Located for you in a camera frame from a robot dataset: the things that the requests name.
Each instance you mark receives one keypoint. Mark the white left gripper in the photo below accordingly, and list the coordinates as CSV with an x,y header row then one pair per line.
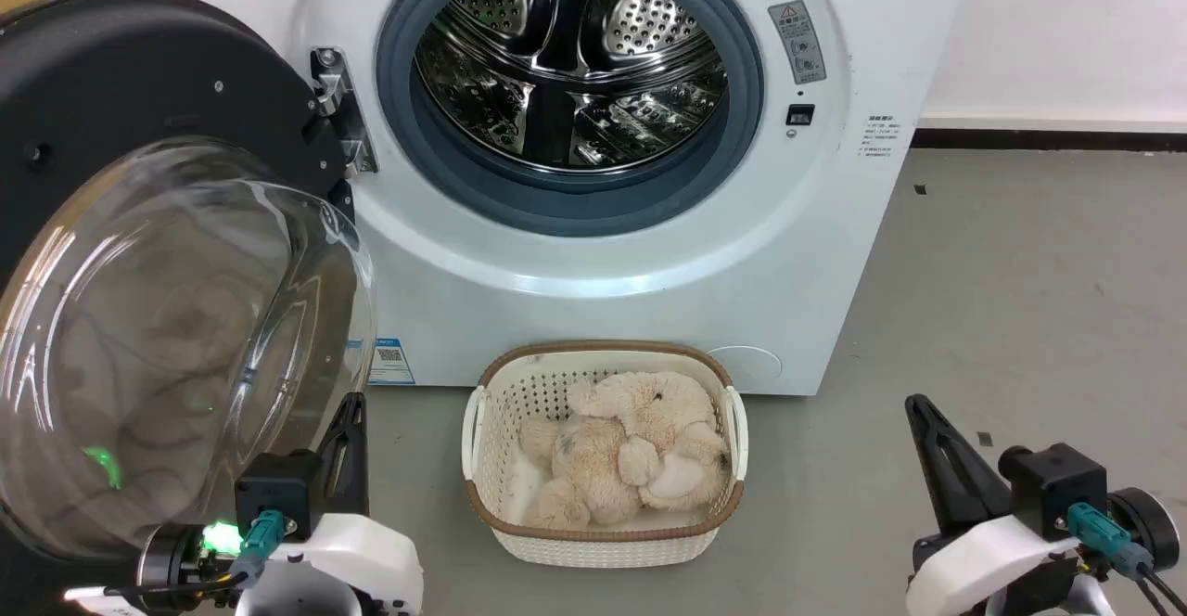
x,y
371,556

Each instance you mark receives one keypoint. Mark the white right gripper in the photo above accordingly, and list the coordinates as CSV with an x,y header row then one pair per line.
x,y
974,565

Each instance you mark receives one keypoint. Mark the white front-load washing machine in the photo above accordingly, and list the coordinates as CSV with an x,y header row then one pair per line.
x,y
649,319

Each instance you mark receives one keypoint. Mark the metal door hinge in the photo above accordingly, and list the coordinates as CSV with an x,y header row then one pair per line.
x,y
336,87

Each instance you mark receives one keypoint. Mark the black door latch slot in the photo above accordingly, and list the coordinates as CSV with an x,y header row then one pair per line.
x,y
800,115

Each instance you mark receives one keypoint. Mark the black round glass washer door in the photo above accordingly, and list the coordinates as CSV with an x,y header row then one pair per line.
x,y
139,69

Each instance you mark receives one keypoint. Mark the blue QR code sticker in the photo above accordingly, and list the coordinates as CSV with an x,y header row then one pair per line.
x,y
390,361

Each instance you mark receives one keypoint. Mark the white brown-rimmed laundry basket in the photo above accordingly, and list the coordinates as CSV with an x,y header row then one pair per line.
x,y
519,393

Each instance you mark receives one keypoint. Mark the round filter access cover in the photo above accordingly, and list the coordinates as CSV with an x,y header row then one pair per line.
x,y
756,363

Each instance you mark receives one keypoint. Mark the beige plush toy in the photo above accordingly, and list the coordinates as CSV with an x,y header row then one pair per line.
x,y
658,412
584,468

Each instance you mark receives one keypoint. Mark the small printed text label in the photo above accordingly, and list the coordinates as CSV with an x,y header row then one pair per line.
x,y
877,136

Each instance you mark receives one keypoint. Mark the grey warning sticker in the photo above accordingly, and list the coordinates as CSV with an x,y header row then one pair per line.
x,y
798,41

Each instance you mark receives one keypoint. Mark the stainless steel perforated drum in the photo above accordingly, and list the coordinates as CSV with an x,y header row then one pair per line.
x,y
566,59

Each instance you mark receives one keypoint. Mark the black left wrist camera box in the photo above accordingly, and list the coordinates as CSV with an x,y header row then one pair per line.
x,y
276,491

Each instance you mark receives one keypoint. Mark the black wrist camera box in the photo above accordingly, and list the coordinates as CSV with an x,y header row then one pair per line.
x,y
276,491
1057,491

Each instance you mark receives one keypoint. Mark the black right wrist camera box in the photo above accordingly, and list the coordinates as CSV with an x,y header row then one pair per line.
x,y
1057,491

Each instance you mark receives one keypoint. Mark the black wall baseboard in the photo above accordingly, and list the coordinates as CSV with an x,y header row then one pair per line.
x,y
1048,139

